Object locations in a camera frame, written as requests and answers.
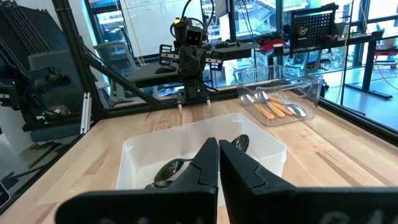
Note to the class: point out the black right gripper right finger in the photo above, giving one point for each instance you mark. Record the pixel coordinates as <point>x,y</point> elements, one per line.
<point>280,203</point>

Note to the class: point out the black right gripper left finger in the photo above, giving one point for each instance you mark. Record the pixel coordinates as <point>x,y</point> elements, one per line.
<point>140,205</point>

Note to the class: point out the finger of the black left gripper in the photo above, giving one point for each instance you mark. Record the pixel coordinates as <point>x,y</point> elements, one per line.
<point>188,89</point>
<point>196,89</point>

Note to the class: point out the dark blurred utensil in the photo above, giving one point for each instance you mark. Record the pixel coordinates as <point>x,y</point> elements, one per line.
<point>169,169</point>
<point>242,142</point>

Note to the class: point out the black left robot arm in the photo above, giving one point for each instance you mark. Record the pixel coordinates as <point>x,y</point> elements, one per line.
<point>178,35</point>

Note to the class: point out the black computer mouse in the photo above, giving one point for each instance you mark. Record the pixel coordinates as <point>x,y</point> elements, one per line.
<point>164,69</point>

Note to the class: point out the yellow label tag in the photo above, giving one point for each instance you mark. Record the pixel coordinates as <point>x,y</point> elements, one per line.
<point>177,21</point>

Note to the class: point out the grey desk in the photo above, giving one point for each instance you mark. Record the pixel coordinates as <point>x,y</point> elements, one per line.
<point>146,74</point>

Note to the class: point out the large window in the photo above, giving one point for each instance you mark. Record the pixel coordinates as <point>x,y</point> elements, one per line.
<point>149,25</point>

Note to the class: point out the frosted plastic bin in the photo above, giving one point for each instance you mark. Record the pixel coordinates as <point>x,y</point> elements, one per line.
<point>149,149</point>

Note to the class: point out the grey mesh office chair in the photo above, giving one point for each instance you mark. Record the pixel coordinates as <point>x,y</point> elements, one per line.
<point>115,59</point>
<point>306,65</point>

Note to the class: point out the red equipment piece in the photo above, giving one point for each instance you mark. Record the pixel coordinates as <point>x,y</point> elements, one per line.
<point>270,43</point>

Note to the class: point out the black cup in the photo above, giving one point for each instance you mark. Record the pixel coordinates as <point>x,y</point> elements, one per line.
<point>278,49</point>

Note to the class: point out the clear plastic container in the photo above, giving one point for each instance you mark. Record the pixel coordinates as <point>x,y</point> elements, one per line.
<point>308,84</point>

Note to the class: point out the black pegboard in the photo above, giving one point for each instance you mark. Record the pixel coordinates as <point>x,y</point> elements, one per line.
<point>314,28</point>

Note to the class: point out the black standing desk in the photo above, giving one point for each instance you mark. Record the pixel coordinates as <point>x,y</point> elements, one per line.
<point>370,62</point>

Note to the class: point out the black stacked panels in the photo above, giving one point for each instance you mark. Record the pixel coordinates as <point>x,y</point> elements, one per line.
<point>25,31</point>

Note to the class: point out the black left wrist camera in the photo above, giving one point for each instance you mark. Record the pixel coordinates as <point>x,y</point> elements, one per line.
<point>193,37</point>

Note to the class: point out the silver upright bracket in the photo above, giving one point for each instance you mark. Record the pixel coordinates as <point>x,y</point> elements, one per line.
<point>85,113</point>

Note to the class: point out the black aluminium rig frame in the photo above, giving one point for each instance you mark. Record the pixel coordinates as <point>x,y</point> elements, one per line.
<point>74,62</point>

